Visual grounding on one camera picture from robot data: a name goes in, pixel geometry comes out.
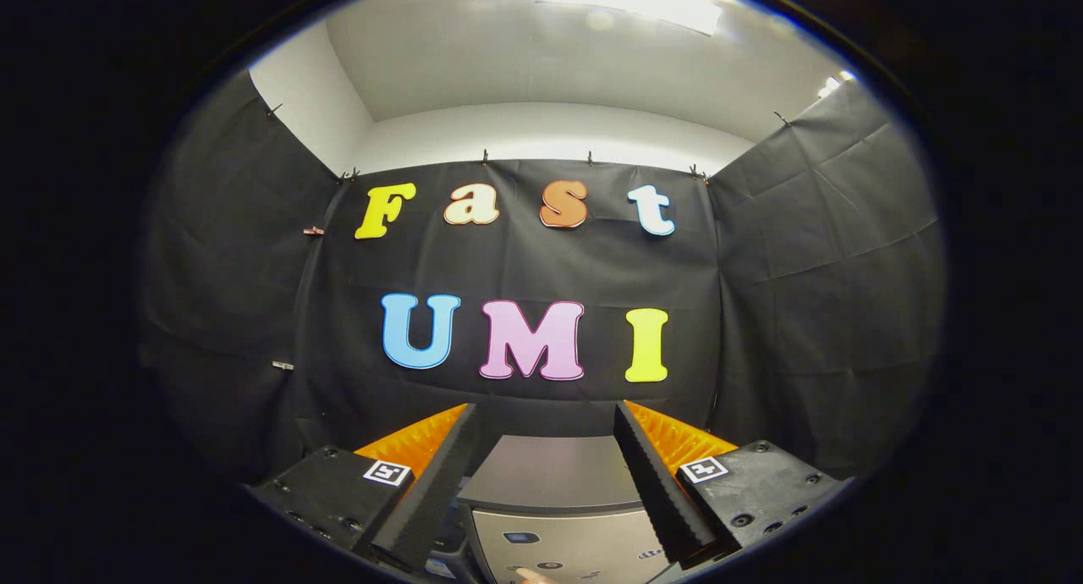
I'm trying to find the black backdrop cloth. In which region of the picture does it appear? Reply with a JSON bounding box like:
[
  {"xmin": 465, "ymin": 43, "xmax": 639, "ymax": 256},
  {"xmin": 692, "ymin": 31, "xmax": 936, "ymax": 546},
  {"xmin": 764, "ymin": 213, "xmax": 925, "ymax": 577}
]
[{"xmin": 140, "ymin": 69, "xmax": 947, "ymax": 483}]

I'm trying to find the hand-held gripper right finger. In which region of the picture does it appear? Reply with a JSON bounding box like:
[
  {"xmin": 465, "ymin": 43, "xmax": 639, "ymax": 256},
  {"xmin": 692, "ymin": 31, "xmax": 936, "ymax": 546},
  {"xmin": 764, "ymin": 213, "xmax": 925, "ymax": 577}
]
[{"xmin": 613, "ymin": 400, "xmax": 855, "ymax": 568}]

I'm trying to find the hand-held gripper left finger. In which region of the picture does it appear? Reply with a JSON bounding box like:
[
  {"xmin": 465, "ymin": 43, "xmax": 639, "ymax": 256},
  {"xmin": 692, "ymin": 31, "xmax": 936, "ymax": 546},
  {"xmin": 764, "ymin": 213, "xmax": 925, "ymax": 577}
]
[{"xmin": 245, "ymin": 403, "xmax": 478, "ymax": 575}]

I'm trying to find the grey washing machine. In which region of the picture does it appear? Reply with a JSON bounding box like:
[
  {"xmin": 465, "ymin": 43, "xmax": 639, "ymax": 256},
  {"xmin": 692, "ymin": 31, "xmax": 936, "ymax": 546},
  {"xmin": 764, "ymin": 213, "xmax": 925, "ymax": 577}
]
[{"xmin": 455, "ymin": 436, "xmax": 678, "ymax": 584}]

